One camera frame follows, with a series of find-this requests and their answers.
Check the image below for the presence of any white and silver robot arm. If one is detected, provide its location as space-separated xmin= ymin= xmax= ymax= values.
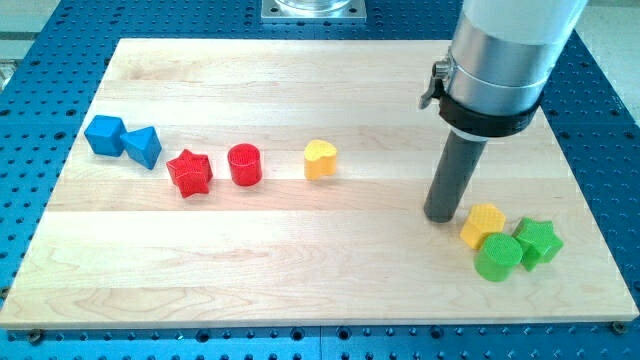
xmin=419 ymin=0 xmax=587 ymax=138

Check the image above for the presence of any red star block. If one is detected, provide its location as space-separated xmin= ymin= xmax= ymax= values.
xmin=166 ymin=149 xmax=213 ymax=198

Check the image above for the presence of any green star block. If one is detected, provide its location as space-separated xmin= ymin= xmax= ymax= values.
xmin=512 ymin=217 xmax=564 ymax=272

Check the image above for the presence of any yellow heart block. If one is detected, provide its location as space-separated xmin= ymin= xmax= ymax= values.
xmin=304 ymin=139 xmax=338 ymax=180

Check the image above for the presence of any red cylinder block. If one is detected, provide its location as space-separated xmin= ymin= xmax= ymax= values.
xmin=227 ymin=143 xmax=262 ymax=186

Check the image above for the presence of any light wooden board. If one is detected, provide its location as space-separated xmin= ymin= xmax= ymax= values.
xmin=1 ymin=38 xmax=638 ymax=329

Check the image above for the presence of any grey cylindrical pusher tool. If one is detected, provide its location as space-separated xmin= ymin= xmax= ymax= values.
xmin=423 ymin=130 xmax=487 ymax=223

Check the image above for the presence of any yellow hexagon block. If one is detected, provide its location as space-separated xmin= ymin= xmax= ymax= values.
xmin=460 ymin=203 xmax=506 ymax=250

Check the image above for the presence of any blue triangle block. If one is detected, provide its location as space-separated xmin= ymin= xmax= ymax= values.
xmin=120 ymin=126 xmax=162 ymax=170

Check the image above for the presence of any green cylinder block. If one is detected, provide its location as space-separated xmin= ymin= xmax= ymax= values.
xmin=474 ymin=233 xmax=523 ymax=282

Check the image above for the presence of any blue cube block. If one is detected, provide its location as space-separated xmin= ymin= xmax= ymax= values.
xmin=84 ymin=115 xmax=126 ymax=157

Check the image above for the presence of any blue perforated table plate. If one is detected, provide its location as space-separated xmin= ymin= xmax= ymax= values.
xmin=1 ymin=1 xmax=639 ymax=359

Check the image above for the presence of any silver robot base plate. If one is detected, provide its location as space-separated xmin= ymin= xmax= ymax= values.
xmin=260 ymin=0 xmax=367 ymax=23

